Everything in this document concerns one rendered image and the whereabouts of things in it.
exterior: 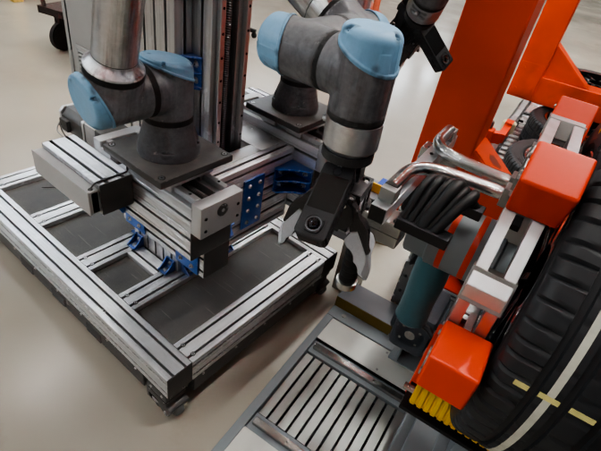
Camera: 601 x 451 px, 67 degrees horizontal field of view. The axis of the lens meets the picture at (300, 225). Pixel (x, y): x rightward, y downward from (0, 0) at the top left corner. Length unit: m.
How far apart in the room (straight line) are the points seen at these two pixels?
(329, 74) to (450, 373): 0.44
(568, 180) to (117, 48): 0.76
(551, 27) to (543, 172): 2.59
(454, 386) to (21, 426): 1.30
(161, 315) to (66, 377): 0.37
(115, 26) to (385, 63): 0.52
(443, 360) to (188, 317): 1.03
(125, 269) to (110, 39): 0.99
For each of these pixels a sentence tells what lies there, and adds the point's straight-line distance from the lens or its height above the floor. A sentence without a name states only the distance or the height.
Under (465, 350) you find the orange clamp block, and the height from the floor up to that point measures 0.88.
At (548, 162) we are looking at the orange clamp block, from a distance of 0.68.
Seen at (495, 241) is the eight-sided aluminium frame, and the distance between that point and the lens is 0.72.
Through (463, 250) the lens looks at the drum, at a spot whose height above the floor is 0.88.
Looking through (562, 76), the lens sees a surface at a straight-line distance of 3.28.
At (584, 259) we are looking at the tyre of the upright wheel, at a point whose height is 1.06.
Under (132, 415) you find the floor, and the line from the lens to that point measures 1.61.
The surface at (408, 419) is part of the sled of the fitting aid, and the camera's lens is 1.54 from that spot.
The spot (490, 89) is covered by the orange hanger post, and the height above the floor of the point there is 1.04.
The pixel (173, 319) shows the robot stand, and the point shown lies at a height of 0.21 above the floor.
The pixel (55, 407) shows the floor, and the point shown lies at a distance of 1.68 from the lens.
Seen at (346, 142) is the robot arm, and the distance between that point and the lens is 0.57.
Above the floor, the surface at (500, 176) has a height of 1.01.
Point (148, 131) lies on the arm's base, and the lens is 1.12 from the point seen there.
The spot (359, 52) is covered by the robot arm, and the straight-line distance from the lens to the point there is 0.54.
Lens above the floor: 1.38
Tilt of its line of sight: 36 degrees down
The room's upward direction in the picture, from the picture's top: 11 degrees clockwise
